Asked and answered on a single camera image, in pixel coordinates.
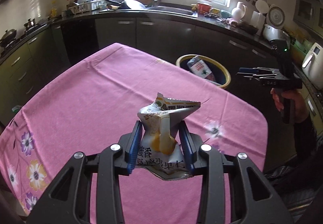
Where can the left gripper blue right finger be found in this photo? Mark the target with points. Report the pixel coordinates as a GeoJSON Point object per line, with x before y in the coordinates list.
{"type": "Point", "coordinates": [188, 147]}

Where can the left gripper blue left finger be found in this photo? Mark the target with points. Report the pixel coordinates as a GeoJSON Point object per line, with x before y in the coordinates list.
{"type": "Point", "coordinates": [133, 147]}

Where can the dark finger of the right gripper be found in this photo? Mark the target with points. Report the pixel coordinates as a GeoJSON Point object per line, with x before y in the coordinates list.
{"type": "Point", "coordinates": [247, 71]}

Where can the silver snack wrapper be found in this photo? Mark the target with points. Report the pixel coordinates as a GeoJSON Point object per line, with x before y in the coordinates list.
{"type": "Point", "coordinates": [159, 151]}

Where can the clear plastic water bottle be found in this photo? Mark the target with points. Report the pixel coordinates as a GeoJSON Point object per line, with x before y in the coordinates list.
{"type": "Point", "coordinates": [198, 67]}

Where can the yellow rimmed trash bin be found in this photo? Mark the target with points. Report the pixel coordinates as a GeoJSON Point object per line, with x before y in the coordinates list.
{"type": "Point", "coordinates": [221, 74]}

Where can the steel kitchen sink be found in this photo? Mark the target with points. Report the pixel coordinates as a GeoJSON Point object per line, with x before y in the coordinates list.
{"type": "Point", "coordinates": [174, 10]}

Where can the person's right hand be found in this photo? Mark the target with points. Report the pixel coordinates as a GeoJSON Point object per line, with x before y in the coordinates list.
{"type": "Point", "coordinates": [301, 112]}

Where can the white rice cooker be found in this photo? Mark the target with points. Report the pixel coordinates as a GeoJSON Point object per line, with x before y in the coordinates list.
{"type": "Point", "coordinates": [270, 33]}

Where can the white kettle jug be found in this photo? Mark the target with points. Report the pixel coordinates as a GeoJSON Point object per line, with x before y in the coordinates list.
{"type": "Point", "coordinates": [239, 11]}

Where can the pink floral tablecloth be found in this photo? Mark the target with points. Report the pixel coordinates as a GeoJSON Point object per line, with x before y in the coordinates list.
{"type": "Point", "coordinates": [92, 104]}

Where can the red tin box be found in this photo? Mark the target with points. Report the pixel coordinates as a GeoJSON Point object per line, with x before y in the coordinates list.
{"type": "Point", "coordinates": [203, 8]}

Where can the green bag on floor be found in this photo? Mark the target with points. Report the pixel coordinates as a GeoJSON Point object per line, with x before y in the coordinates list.
{"type": "Point", "coordinates": [16, 108]}

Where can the black frying pan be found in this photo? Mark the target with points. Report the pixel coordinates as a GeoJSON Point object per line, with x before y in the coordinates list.
{"type": "Point", "coordinates": [127, 4]}

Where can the white dish rack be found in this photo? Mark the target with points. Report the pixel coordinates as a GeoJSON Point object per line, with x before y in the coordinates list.
{"type": "Point", "coordinates": [86, 6]}

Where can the yellow oil bottle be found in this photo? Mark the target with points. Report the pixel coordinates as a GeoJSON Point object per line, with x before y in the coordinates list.
{"type": "Point", "coordinates": [53, 11]}

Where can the small steel pot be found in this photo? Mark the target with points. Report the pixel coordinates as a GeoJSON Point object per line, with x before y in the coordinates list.
{"type": "Point", "coordinates": [30, 24]}

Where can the black wok with lid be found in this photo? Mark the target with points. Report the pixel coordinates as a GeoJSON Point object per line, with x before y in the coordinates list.
{"type": "Point", "coordinates": [8, 37]}

